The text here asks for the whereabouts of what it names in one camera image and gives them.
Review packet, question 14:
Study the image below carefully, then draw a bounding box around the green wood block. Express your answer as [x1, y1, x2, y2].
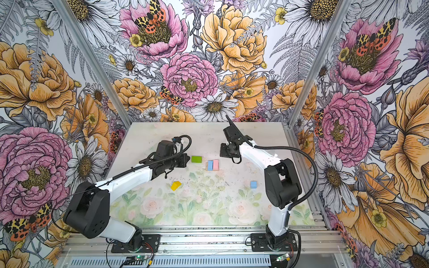
[191, 156, 203, 164]

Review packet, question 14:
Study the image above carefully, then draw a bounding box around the pink wood block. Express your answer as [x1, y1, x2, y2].
[213, 159, 220, 171]

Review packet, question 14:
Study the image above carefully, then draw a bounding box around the yellow wood block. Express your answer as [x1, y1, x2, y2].
[171, 181, 182, 192]

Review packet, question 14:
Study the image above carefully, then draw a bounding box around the blue long wood block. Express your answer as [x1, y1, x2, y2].
[207, 160, 214, 171]

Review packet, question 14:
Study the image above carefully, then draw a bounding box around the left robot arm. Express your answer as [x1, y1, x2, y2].
[63, 135, 192, 252]

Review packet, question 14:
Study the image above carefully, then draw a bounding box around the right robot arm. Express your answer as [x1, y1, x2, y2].
[220, 122, 302, 251]

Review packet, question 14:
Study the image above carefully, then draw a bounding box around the light blue small block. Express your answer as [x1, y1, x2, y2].
[250, 181, 258, 189]

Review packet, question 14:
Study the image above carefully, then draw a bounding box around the vented metal grille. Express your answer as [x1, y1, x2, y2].
[64, 255, 271, 268]

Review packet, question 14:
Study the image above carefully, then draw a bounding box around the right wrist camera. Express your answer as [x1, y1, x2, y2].
[226, 116, 240, 133]

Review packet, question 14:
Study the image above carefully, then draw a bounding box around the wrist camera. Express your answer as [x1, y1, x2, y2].
[226, 116, 240, 133]
[172, 136, 182, 144]

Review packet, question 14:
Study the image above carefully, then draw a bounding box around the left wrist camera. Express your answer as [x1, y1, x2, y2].
[172, 136, 182, 144]

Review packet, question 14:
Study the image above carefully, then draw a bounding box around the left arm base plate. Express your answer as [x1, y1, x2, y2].
[111, 234, 161, 253]

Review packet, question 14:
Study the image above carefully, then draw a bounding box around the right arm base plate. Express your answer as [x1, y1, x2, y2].
[250, 232, 298, 252]

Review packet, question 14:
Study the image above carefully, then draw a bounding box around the aluminium rail frame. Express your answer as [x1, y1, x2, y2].
[61, 226, 346, 257]

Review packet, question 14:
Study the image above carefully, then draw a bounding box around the right corner aluminium post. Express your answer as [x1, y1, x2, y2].
[287, 1, 351, 128]

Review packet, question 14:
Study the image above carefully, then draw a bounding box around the corner aluminium post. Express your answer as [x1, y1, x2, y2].
[287, 1, 351, 128]
[53, 1, 132, 130]

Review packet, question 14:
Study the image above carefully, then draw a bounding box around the left corner aluminium post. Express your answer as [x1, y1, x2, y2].
[53, 1, 132, 130]

